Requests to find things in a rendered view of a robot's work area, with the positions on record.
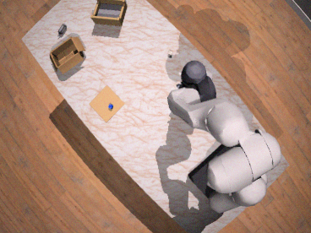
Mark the tan square mat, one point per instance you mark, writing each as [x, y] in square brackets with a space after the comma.
[101, 102]

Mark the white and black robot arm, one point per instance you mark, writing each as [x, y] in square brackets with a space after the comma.
[242, 169]

